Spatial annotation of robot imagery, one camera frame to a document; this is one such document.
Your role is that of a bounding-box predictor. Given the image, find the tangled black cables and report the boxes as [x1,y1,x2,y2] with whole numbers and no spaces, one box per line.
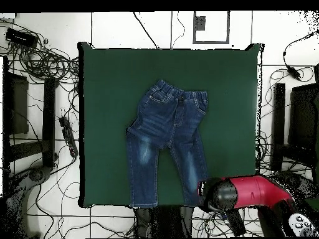
[0,18,80,87]

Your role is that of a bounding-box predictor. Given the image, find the black cable with adapter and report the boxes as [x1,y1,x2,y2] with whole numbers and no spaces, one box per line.
[282,30,319,81]

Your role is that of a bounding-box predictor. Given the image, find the blue denim jeans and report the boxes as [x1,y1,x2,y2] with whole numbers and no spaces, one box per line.
[125,79,210,209]

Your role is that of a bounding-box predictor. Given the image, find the tangled floor cables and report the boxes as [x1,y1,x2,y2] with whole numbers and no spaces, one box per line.
[193,205,265,238]

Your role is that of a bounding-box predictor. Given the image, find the black power strip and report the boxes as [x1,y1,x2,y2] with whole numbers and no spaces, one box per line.
[59,116,79,158]

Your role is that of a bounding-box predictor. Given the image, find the black metal stand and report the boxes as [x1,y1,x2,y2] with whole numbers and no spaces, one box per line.
[2,56,59,172]
[271,83,319,172]

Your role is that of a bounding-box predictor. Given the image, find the grey square frame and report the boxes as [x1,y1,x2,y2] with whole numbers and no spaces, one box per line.
[192,11,231,45]

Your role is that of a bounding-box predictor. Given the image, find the small dark square box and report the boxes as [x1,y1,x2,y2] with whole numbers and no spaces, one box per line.
[195,16,207,31]

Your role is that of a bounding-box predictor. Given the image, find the grey stand base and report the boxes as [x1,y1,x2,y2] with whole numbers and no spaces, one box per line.
[4,165,54,238]
[275,170,318,197]

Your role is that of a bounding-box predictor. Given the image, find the dark green tablecloth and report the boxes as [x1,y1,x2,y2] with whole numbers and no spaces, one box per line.
[77,42,265,209]

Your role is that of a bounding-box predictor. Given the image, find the black electronics box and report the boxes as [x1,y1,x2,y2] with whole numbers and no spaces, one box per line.
[5,27,39,49]

